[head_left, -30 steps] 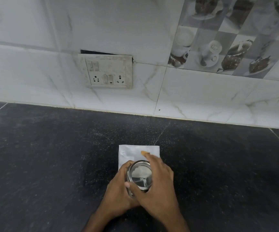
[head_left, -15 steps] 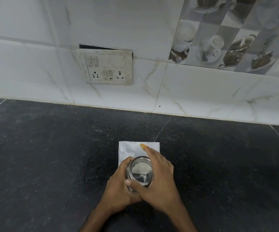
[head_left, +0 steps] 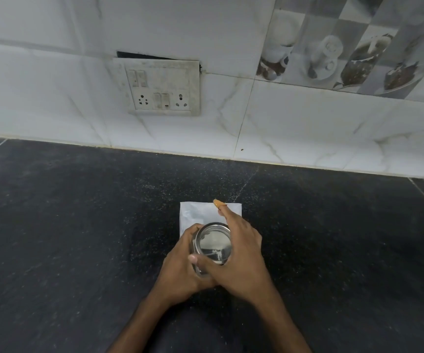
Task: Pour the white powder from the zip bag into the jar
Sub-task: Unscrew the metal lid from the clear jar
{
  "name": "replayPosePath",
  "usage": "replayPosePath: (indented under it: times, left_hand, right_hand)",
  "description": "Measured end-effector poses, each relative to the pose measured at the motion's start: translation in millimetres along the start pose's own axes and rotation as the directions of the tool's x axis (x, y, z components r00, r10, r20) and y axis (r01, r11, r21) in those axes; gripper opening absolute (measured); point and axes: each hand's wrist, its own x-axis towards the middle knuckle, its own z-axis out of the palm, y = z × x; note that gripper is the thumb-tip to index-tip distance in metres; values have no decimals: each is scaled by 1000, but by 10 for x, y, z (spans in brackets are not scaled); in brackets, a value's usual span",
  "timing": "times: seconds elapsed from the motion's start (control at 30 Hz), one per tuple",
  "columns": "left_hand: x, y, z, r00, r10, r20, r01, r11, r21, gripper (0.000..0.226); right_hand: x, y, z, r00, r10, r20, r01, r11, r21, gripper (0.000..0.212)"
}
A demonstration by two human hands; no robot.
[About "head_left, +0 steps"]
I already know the person's left hand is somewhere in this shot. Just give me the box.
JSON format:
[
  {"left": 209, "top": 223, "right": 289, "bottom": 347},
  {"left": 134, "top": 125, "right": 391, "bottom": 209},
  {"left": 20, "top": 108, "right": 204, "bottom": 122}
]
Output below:
[{"left": 152, "top": 223, "right": 218, "bottom": 305}]

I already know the person's right hand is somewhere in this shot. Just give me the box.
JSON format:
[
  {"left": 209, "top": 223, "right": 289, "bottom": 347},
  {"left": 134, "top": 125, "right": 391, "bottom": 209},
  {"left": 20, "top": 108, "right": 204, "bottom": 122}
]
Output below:
[{"left": 188, "top": 199, "right": 274, "bottom": 305}]

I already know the small steel cup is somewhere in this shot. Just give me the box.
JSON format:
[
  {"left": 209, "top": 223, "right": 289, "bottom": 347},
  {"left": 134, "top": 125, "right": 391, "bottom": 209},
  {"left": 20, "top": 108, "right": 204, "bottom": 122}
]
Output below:
[{"left": 191, "top": 222, "right": 233, "bottom": 280}]

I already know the person's left forearm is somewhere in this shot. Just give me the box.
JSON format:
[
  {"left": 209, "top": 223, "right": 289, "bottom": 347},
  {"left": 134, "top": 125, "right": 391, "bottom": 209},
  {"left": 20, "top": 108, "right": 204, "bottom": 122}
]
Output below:
[{"left": 107, "top": 288, "right": 177, "bottom": 353}]

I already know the person's right forearm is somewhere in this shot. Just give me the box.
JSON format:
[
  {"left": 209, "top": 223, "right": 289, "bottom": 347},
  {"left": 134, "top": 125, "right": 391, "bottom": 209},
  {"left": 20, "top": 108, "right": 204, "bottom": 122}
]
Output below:
[{"left": 250, "top": 288, "right": 312, "bottom": 353}]

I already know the white paper napkin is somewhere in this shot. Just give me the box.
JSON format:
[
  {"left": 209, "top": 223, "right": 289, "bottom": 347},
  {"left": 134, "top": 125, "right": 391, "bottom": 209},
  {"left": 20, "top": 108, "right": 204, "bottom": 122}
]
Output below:
[{"left": 180, "top": 202, "right": 244, "bottom": 240}]

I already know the white wall switch socket panel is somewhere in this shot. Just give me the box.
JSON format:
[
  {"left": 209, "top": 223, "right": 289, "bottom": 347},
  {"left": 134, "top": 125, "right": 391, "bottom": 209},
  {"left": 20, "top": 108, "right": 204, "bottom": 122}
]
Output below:
[{"left": 113, "top": 57, "right": 201, "bottom": 117}]

